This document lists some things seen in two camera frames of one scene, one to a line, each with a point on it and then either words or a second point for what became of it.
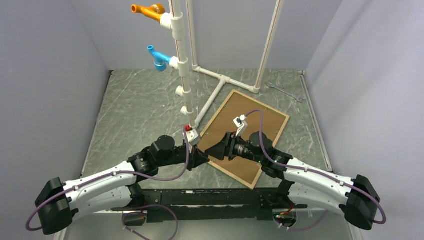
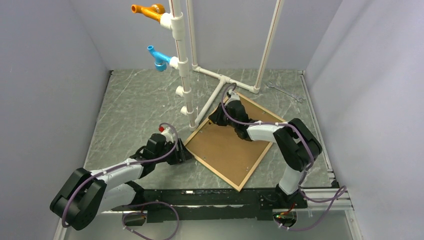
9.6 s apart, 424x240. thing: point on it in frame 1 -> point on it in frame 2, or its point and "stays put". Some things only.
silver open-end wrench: [299, 98] stays put
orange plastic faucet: [154, 11] stays put
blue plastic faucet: [161, 59] stays put
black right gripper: [223, 149] -> [216, 117]
